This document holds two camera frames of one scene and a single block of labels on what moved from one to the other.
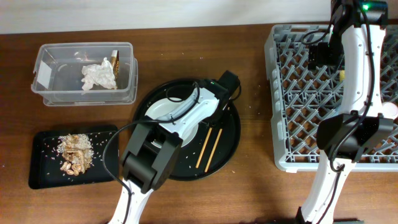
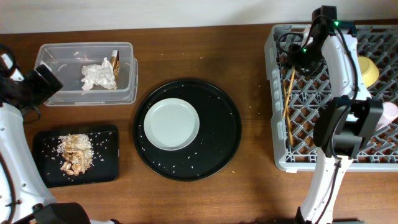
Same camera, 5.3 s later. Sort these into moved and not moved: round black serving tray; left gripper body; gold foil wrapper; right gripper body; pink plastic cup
Moved: right gripper body; left gripper body
Not moved: pink plastic cup; gold foil wrapper; round black serving tray
